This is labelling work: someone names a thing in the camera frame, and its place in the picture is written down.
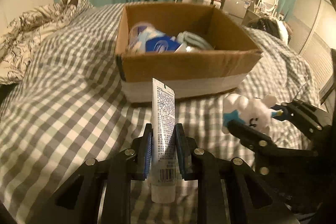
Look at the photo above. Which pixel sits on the brown cardboard box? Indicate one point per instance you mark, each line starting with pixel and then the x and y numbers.
pixel 219 70

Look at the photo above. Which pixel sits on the grey mini fridge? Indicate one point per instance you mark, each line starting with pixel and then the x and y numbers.
pixel 235 7

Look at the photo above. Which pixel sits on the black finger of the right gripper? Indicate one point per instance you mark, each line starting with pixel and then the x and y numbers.
pixel 312 121
pixel 262 144

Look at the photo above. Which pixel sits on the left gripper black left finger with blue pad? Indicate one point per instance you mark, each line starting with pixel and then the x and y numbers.
pixel 99 191

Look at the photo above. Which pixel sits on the blue white tissue pack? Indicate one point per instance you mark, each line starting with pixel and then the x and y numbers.
pixel 152 40

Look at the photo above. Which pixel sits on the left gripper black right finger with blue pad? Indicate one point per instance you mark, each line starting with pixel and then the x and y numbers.
pixel 229 191

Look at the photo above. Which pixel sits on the white cream tube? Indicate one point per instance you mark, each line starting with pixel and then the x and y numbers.
pixel 163 159

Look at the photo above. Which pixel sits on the black and white clothes pile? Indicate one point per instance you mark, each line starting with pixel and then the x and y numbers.
pixel 274 27

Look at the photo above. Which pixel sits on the clear bottle blue label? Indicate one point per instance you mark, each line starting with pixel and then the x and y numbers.
pixel 135 31

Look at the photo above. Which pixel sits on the grey checkered duvet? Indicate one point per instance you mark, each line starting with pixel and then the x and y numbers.
pixel 70 107

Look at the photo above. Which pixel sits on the clear plastic bottle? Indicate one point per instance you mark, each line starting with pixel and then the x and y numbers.
pixel 185 48

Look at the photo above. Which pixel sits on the white cloud plush blue star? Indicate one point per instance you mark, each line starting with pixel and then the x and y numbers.
pixel 255 113

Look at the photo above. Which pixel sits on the floral white blanket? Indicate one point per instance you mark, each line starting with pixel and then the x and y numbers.
pixel 26 34

